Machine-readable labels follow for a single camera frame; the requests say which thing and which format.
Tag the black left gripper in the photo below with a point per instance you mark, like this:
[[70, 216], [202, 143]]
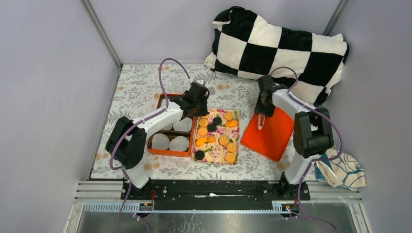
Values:
[[203, 111]]

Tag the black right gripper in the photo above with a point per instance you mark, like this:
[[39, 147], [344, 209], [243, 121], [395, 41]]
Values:
[[268, 112]]

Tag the black sandwich cookie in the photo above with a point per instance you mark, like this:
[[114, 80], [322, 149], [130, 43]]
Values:
[[217, 121], [211, 127], [199, 155]]

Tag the orange box lid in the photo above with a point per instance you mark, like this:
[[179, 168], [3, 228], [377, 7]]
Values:
[[274, 137]]

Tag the orange cookie box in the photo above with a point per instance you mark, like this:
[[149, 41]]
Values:
[[170, 133]]

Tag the floral cookie tray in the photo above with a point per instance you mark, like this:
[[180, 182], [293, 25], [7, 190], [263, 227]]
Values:
[[214, 152]]

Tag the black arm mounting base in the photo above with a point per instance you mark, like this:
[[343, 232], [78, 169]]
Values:
[[208, 195]]

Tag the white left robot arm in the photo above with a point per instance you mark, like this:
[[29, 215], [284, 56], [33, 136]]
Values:
[[126, 144]]

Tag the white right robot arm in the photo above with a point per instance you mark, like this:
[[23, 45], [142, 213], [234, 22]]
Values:
[[312, 134]]

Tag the orange jam cookie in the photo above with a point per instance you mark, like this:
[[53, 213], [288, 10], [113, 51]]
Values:
[[201, 141], [231, 123]]

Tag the floral table mat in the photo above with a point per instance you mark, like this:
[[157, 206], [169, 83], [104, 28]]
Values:
[[137, 93]]

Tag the black white checkered blanket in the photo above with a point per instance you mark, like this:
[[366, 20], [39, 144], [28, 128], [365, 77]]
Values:
[[247, 46]]

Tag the white blue patterned cloth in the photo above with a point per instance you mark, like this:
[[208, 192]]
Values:
[[345, 171]]

